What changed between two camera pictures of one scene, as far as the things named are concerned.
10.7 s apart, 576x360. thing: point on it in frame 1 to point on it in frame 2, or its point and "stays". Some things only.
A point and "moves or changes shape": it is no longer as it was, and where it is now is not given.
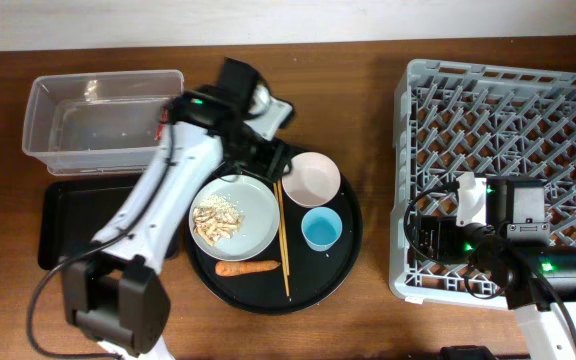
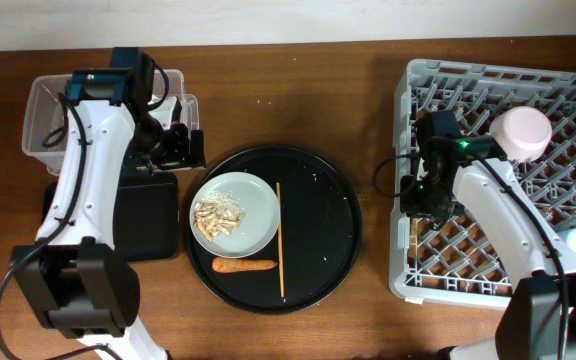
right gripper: [442, 226] to [411, 205]
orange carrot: [229, 268] stays
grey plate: [260, 222] stays
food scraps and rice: [216, 217] stays
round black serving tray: [318, 239] stays
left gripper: [263, 155] to [180, 155]
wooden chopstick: [284, 238] moves or changes shape
